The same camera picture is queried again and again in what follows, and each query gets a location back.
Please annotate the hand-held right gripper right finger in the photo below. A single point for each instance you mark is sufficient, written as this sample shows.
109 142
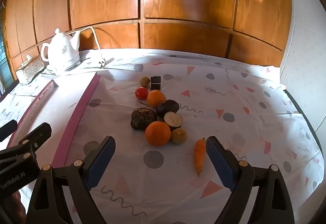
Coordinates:
220 162

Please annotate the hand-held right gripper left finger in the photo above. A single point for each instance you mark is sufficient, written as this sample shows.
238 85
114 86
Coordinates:
100 162

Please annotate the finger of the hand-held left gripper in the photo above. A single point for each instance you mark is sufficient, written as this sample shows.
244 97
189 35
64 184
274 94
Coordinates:
7 128
38 134

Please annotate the orange carrot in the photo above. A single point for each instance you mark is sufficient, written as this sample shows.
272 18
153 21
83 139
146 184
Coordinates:
200 156

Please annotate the yellow-green lime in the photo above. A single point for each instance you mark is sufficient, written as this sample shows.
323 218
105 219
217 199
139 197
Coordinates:
179 136

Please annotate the pink-rimmed shallow box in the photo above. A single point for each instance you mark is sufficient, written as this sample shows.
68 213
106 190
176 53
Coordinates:
82 110

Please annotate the dark lumpy fruit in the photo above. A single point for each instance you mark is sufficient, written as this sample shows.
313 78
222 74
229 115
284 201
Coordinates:
143 118

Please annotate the round beige cookie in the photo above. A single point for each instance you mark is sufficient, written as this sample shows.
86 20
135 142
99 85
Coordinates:
173 120

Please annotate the large orange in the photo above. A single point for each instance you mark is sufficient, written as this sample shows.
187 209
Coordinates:
158 133

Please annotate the dark round avocado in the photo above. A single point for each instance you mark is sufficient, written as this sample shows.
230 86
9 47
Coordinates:
167 107

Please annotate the dark brown wooden chair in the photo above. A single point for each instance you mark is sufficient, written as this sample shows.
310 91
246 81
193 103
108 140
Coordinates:
15 202

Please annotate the patterned white tablecloth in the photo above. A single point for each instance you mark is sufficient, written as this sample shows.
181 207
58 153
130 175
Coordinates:
229 124

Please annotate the silver embossed tissue box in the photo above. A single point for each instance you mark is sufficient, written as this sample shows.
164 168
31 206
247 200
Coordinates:
29 71

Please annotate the glass balcony door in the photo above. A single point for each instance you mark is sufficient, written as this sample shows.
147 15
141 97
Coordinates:
2 60

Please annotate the red tomato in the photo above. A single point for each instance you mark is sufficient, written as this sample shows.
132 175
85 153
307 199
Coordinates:
141 93

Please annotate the small orange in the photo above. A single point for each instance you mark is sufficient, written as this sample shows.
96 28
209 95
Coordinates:
155 98

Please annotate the white ceramic electric kettle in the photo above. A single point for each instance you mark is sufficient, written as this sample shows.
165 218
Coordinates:
62 53

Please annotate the small brown kiwi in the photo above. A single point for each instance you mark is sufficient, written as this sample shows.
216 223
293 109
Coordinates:
144 81

